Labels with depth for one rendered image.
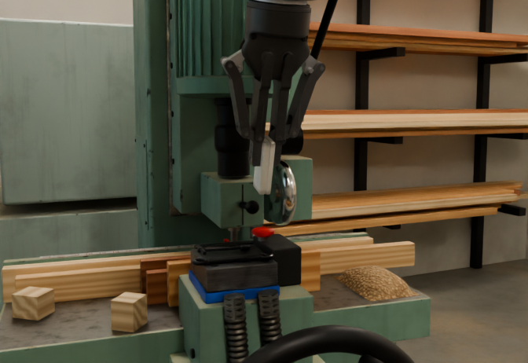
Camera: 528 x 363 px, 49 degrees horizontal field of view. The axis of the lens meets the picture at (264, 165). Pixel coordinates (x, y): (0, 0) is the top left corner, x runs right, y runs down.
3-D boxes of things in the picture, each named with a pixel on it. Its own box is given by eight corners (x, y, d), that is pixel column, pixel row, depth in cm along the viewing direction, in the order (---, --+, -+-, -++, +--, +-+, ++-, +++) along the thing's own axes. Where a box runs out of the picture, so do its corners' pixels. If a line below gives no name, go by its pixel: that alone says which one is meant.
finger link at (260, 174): (269, 142, 71) (264, 142, 71) (265, 195, 73) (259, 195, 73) (262, 135, 73) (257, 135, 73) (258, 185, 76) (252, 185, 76)
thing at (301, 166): (269, 222, 110) (269, 159, 108) (257, 215, 116) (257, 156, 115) (314, 219, 113) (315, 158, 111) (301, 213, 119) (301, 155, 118)
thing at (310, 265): (169, 307, 81) (168, 264, 81) (167, 302, 83) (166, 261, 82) (320, 290, 89) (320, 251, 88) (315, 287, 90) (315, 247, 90)
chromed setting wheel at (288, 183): (284, 232, 102) (284, 163, 101) (262, 219, 114) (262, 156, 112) (299, 232, 103) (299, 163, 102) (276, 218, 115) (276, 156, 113)
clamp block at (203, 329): (196, 386, 65) (195, 308, 64) (175, 339, 78) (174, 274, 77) (317, 367, 70) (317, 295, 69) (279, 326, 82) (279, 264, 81)
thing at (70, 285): (16, 306, 82) (14, 279, 81) (17, 302, 84) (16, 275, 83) (414, 265, 102) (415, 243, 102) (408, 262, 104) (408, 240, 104)
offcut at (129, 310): (111, 330, 73) (110, 300, 73) (126, 320, 77) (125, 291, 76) (133, 332, 72) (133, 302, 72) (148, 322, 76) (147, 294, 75)
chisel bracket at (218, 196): (220, 239, 86) (219, 182, 85) (200, 221, 99) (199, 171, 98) (267, 235, 88) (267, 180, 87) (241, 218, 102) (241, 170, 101)
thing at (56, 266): (3, 303, 83) (1, 269, 82) (4, 298, 85) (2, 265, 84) (373, 265, 102) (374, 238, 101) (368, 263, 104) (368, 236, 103)
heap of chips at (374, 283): (369, 301, 84) (370, 282, 83) (332, 276, 96) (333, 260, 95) (419, 295, 86) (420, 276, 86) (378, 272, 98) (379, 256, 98)
